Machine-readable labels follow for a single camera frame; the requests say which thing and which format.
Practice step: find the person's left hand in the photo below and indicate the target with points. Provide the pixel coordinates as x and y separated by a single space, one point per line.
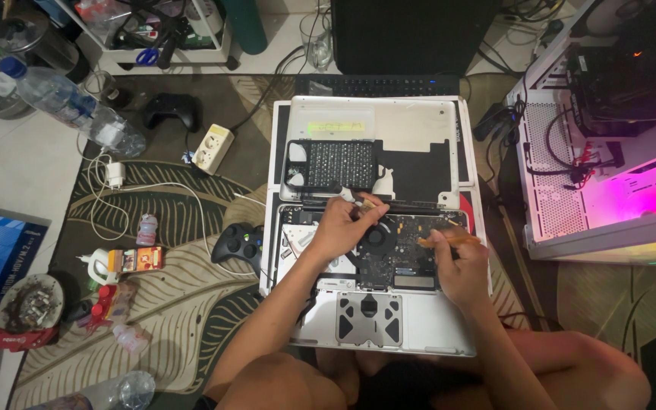
336 228

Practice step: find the white power strip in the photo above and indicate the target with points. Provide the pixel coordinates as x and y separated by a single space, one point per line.
213 148

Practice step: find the orange plastic pry tool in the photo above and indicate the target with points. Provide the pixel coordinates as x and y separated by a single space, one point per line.
427 242

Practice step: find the crumpled clear plastic bottle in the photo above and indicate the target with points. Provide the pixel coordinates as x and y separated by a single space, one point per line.
128 390

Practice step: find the black screwdriver bit case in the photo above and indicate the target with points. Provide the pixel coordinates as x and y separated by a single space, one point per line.
336 165

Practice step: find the plain black game controller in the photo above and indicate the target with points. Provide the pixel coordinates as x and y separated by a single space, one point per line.
171 109

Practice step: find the person's left leg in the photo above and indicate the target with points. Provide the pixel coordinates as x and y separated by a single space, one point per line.
271 384

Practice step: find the silver laptop bottom cover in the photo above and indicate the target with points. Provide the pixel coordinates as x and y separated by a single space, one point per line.
413 122

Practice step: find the black computer keyboard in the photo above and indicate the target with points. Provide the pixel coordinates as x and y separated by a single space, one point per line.
379 85

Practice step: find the person's right leg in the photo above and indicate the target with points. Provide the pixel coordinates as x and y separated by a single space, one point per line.
590 370

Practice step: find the small glass jar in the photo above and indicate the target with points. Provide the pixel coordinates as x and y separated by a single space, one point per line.
99 86

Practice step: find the round full ashtray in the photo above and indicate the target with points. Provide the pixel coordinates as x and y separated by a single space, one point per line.
31 304

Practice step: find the person's right hand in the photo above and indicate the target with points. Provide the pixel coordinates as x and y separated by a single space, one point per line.
464 273

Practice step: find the large clear water bottle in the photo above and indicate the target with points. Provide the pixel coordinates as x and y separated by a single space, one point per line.
72 105

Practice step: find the small pink drink bottle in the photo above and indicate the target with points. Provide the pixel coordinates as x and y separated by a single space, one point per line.
147 230

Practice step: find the person's left fingers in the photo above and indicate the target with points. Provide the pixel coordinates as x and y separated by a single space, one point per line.
372 209

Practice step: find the white charger adapter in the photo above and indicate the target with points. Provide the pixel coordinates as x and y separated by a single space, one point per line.
115 174

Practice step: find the person's black shorts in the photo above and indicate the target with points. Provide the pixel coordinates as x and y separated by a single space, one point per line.
402 384

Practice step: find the red capped bottle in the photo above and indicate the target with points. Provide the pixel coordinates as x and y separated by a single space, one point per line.
109 304

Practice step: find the clear drinking glass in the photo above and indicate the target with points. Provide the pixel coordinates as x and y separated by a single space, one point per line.
316 43

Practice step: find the white bottle with orange label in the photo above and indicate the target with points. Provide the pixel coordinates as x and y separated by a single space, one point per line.
128 261

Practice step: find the person's leg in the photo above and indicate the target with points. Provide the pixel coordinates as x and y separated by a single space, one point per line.
271 384
590 370

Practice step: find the white open computer case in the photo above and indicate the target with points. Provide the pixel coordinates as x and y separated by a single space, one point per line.
607 171

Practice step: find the opened silver laptop base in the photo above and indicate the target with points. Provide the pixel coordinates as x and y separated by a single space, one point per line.
328 319

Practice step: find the black computer monitor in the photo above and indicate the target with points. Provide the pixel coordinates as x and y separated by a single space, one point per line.
413 34

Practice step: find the small clear empty bottle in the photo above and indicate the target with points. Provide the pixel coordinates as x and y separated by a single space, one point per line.
131 339

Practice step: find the person's right fingers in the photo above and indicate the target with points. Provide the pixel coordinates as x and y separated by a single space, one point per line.
442 250

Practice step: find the green leaf pattern rug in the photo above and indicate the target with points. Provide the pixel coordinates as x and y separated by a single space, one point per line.
180 319

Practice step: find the dark green cylinder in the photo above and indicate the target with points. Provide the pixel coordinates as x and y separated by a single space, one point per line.
245 25

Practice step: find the black controller with coloured buttons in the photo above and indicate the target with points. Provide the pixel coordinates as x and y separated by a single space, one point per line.
240 245

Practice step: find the white cart with clutter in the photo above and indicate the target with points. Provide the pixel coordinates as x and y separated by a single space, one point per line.
151 28

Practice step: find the metal pot with lid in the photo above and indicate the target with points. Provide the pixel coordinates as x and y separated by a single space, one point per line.
26 34

